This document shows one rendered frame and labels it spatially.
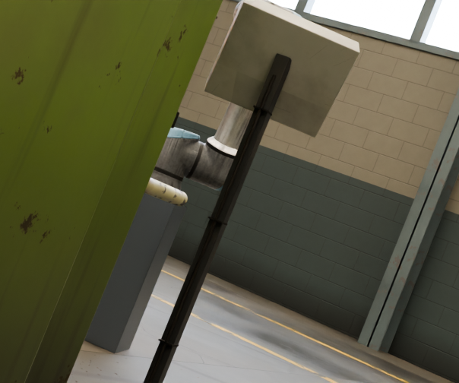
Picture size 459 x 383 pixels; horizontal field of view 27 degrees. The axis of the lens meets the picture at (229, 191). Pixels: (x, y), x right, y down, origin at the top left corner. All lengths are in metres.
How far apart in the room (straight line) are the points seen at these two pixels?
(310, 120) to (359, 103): 7.40
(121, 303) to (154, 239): 0.27
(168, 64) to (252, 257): 7.95
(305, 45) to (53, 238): 1.03
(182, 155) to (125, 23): 1.85
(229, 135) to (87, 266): 1.47
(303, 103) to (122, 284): 1.24
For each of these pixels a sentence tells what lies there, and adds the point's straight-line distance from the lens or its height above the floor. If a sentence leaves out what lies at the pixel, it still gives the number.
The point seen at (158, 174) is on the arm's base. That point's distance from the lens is 3.60.
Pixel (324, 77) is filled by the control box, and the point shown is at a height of 1.07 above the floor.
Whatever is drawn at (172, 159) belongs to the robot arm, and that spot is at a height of 0.75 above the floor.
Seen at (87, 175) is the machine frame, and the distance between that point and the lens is 1.86.
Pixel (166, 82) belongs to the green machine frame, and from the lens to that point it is 2.29.
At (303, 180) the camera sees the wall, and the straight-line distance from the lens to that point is 10.06.
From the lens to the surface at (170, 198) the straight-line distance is 2.72.
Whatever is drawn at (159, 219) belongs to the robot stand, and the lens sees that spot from 3.55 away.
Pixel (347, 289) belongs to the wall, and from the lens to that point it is 9.68.
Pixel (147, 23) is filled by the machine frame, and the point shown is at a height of 0.91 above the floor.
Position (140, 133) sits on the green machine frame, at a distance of 2.25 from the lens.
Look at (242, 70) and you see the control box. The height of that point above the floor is 1.01.
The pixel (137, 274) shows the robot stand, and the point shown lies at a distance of 3.56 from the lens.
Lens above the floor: 0.62
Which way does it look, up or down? 2 degrees up
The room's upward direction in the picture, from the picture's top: 22 degrees clockwise
